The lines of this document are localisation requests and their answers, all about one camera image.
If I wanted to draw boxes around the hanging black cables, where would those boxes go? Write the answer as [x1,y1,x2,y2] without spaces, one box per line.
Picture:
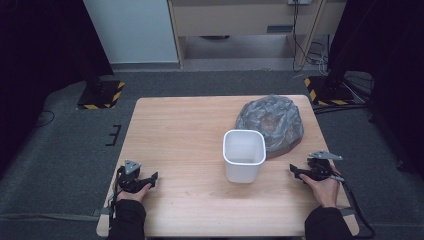
[291,2,330,76]

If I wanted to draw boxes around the person's left hand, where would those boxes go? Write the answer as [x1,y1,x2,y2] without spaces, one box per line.
[115,182,153,204]

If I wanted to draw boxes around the thin black floor cable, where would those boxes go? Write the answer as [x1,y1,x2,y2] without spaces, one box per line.
[34,110,56,129]

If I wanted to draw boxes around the thick black floor cables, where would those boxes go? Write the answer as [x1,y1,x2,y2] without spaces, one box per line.
[312,102,372,116]

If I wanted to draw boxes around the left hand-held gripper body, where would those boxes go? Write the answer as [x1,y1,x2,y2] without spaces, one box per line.
[117,159,150,195]

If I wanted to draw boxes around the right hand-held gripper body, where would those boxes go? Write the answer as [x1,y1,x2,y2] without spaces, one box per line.
[306,150,344,183]

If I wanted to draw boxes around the striped black stand base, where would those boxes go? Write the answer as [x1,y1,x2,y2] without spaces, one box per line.
[303,75,356,107]
[76,79,126,111]

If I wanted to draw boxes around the grey plastic bag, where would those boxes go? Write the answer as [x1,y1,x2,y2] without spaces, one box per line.
[235,94,305,160]

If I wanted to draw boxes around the light wooden desk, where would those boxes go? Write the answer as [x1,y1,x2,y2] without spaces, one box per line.
[167,0,348,70]

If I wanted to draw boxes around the white plastic bin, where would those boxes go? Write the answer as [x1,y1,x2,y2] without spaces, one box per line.
[222,129,267,184]

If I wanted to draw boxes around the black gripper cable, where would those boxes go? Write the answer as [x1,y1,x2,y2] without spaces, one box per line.
[333,168,377,240]
[108,166,125,231]

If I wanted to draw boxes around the black curtain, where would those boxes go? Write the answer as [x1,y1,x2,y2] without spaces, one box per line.
[0,0,115,179]
[327,0,424,176]

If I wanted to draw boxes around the person's right hand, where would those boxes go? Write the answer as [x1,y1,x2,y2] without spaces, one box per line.
[299,169,342,208]

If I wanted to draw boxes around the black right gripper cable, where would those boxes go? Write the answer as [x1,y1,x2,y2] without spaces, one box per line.
[333,168,377,240]

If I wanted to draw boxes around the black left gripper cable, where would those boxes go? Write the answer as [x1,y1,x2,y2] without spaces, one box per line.
[108,166,125,231]

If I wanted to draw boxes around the white panel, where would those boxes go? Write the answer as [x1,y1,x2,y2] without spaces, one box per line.
[82,0,180,65]

